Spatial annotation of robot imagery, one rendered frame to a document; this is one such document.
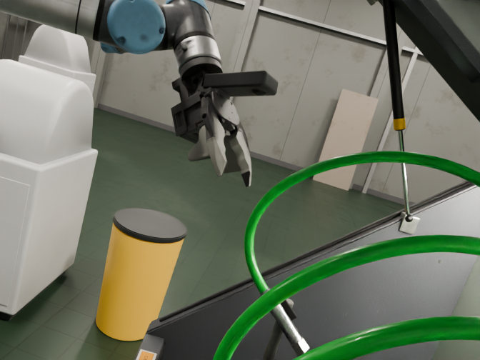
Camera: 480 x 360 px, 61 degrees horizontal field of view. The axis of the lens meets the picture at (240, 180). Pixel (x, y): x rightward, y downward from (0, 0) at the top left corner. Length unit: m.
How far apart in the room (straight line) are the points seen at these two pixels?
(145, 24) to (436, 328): 0.48
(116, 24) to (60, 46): 5.27
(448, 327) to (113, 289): 2.08
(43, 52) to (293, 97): 5.38
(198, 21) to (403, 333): 0.59
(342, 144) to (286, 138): 1.28
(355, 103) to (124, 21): 8.70
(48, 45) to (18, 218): 3.97
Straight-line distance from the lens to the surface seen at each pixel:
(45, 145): 2.15
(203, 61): 0.69
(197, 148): 0.61
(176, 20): 0.74
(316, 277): 0.34
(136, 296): 2.26
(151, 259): 2.15
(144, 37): 0.59
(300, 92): 9.36
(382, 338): 0.28
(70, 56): 5.79
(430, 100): 9.73
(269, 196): 0.55
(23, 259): 2.26
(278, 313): 0.59
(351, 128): 9.12
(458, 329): 0.29
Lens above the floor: 1.44
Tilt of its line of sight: 12 degrees down
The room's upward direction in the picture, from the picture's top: 17 degrees clockwise
